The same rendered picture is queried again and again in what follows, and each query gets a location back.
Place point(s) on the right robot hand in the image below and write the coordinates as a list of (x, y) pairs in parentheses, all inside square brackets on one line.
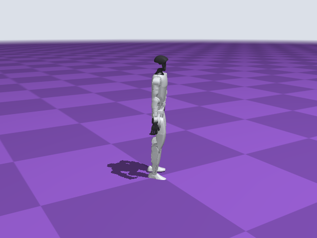
[(155, 128)]

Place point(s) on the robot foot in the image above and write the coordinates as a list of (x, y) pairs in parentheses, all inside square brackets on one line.
[(157, 176), (160, 169)]

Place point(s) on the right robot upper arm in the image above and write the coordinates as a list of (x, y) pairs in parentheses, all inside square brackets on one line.
[(155, 90)]

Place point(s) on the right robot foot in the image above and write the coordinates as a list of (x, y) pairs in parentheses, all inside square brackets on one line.
[(157, 176)]

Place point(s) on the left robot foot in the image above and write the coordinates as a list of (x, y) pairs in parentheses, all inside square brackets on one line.
[(160, 169)]

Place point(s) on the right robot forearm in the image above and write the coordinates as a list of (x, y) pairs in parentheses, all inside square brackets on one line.
[(155, 110)]

